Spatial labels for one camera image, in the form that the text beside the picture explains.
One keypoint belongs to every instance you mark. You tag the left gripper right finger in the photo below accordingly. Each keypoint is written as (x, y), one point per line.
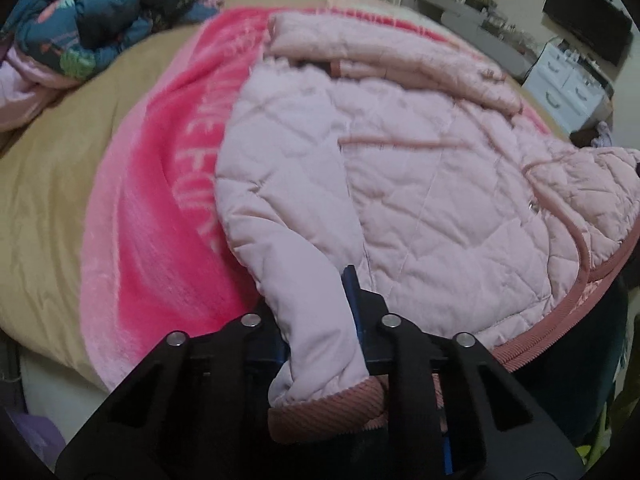
(451, 405)

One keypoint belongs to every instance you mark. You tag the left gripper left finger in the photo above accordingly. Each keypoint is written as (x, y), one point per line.
(193, 408)

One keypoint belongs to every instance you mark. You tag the pink quilted jacket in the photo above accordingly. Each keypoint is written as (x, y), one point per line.
(359, 144)

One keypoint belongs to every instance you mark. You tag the pink cartoon fleece blanket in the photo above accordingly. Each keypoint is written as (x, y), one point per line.
(281, 146)

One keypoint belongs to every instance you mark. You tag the tan bed cover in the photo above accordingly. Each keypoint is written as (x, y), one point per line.
(55, 185)

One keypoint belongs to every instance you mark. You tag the white drawer dresser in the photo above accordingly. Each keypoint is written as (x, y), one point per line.
(570, 95)

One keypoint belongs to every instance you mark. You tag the grey curved vanity desk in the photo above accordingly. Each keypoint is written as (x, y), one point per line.
(469, 24)

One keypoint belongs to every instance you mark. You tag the blue floral padded garment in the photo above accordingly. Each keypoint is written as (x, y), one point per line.
(79, 39)

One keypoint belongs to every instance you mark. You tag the black wall television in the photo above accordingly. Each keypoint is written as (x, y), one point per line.
(596, 23)

